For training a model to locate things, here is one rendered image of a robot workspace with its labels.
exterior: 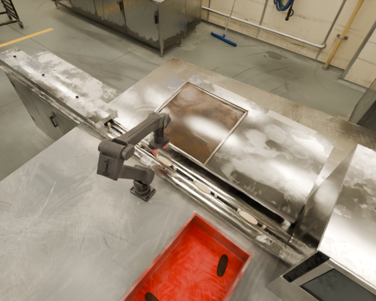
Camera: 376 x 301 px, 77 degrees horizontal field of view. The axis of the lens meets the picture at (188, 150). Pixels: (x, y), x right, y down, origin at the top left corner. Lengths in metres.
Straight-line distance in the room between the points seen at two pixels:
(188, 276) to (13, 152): 2.34
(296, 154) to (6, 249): 1.53
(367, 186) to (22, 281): 1.38
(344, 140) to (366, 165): 0.89
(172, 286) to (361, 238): 0.73
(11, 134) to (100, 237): 2.19
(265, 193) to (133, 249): 0.71
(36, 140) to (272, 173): 2.46
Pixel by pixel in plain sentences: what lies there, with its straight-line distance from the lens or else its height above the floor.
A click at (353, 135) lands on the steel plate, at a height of 0.82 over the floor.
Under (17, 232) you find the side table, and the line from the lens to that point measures 1.43.
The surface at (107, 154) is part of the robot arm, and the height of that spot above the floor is 1.31.
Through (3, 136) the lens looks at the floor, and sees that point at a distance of 3.26.
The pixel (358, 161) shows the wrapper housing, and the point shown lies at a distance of 1.08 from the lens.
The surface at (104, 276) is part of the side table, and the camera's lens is 1.20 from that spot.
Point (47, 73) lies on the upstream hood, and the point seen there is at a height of 0.92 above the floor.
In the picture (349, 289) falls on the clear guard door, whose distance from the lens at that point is 0.91.
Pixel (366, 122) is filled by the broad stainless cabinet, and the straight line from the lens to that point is 2.69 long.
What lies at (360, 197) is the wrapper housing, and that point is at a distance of 0.97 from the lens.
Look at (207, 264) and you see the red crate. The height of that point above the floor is 0.82.
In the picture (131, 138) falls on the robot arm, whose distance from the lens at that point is 0.92.
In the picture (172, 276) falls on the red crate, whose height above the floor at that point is 0.82.
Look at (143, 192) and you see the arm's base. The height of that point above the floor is 0.87.
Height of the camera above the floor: 1.96
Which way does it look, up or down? 49 degrees down
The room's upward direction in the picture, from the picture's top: 5 degrees clockwise
